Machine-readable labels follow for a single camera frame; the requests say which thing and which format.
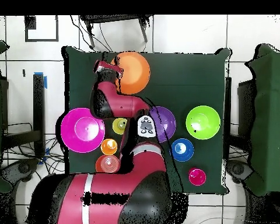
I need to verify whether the black floor frame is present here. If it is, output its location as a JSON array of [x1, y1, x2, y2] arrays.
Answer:
[[24, 15, 60, 43]]

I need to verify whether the black metal stand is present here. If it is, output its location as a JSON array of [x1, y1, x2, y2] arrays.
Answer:
[[3, 73, 46, 162]]

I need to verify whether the small red-orange plastic bowl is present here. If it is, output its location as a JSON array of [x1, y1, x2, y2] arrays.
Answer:
[[95, 154, 121, 174]]

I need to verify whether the red plastic cup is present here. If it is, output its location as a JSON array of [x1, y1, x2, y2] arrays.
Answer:
[[188, 167, 207, 187]]

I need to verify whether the orange plastic cup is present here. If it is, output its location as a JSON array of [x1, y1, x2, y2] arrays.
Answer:
[[100, 138, 118, 156]]

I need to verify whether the black stool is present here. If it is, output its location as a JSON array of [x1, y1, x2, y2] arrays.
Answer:
[[79, 15, 153, 50]]

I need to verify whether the large orange plastic bowl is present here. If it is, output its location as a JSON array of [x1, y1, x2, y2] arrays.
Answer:
[[110, 51, 151, 95]]

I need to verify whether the purple plastic bowl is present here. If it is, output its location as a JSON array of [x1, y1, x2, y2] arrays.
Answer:
[[149, 106, 177, 144]]

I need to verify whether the yellow plastic cup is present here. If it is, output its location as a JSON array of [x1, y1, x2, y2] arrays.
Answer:
[[112, 117, 128, 135]]

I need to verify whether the large pink plastic bowl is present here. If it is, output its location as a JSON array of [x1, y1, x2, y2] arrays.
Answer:
[[60, 107, 106, 154]]

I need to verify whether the blue plastic bowl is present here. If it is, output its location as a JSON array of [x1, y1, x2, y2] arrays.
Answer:
[[170, 138, 195, 162]]

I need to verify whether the dark green tablecloth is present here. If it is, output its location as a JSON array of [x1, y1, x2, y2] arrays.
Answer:
[[61, 45, 232, 195]]

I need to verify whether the light green plastic bowl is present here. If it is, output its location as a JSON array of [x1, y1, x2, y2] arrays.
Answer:
[[185, 105, 222, 140]]

